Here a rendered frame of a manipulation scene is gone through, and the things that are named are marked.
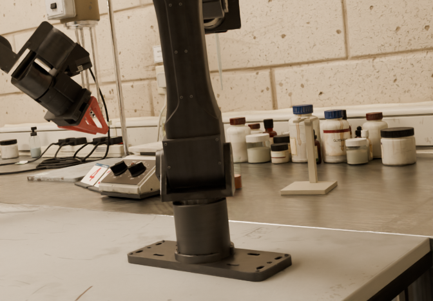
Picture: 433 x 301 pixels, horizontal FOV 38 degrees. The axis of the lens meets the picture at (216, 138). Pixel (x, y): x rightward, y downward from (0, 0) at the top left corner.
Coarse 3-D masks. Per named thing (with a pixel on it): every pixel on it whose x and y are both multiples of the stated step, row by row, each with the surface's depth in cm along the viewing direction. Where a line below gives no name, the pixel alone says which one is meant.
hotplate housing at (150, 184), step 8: (144, 152) 129; (152, 152) 127; (120, 160) 129; (152, 176) 119; (104, 184) 124; (112, 184) 123; (120, 184) 121; (128, 184) 119; (144, 184) 118; (152, 184) 119; (104, 192) 125; (112, 192) 123; (120, 192) 121; (128, 192) 119; (136, 192) 117; (144, 192) 118; (152, 192) 119
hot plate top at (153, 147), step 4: (144, 144) 132; (148, 144) 132; (152, 144) 131; (156, 144) 130; (160, 144) 129; (128, 148) 130; (132, 148) 129; (136, 148) 128; (140, 148) 127; (144, 148) 126; (148, 148) 125; (152, 148) 124; (156, 148) 123; (160, 148) 123
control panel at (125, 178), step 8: (128, 160) 127; (136, 160) 126; (144, 160) 124; (152, 160) 123; (152, 168) 120; (112, 176) 125; (120, 176) 123; (128, 176) 122; (144, 176) 119; (136, 184) 117
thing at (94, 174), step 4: (92, 168) 148; (96, 168) 146; (100, 168) 144; (104, 168) 141; (92, 172) 145; (96, 172) 144; (100, 172) 142; (88, 176) 145; (92, 176) 143; (96, 176) 142; (88, 180) 143; (92, 180) 141
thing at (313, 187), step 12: (300, 120) 110; (312, 120) 109; (312, 132) 112; (312, 144) 112; (312, 156) 112; (312, 168) 112; (312, 180) 113; (336, 180) 113; (288, 192) 108; (300, 192) 107; (312, 192) 107; (324, 192) 106
